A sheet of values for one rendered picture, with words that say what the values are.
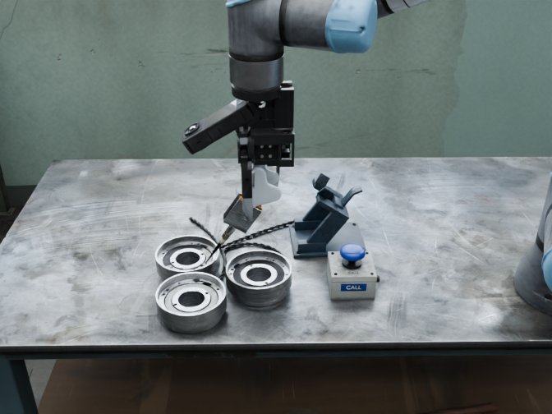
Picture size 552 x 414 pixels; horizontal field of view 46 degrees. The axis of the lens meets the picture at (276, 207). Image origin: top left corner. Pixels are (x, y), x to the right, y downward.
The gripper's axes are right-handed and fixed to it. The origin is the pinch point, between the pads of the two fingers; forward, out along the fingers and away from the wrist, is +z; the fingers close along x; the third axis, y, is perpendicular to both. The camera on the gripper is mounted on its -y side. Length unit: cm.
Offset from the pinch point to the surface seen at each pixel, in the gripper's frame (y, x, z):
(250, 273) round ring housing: 0.5, -2.1, 11.3
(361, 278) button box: 17.4, -7.5, 9.1
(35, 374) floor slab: -65, 61, 93
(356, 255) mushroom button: 16.7, -5.7, 6.0
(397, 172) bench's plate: 33.1, 34.6, 13.3
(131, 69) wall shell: -41, 160, 31
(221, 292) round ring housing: -4.1, -8.1, 10.2
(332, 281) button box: 13.0, -7.3, 9.5
